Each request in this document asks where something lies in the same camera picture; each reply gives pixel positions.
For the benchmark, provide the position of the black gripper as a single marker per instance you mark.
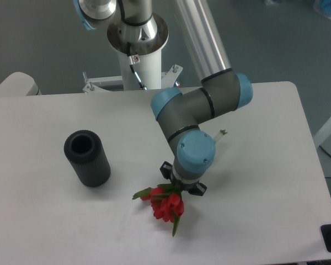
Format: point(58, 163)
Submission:
point(194, 188)

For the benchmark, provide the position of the red tulip bouquet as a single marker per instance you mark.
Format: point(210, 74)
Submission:
point(166, 205)

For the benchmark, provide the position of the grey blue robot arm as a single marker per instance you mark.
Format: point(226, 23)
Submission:
point(222, 90)

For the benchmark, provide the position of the black ribbed cylindrical vase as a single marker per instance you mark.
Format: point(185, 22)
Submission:
point(84, 150)

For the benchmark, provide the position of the white furniture at right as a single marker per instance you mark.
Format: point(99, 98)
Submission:
point(322, 134)

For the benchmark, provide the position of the white rounded side table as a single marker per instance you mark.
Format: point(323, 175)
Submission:
point(19, 84)

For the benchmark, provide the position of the clear bag with blue items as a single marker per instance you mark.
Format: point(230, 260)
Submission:
point(323, 7)

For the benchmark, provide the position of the white metal base frame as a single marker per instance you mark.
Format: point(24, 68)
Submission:
point(115, 83)

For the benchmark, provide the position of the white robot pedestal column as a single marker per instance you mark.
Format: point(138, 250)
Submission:
point(139, 50)

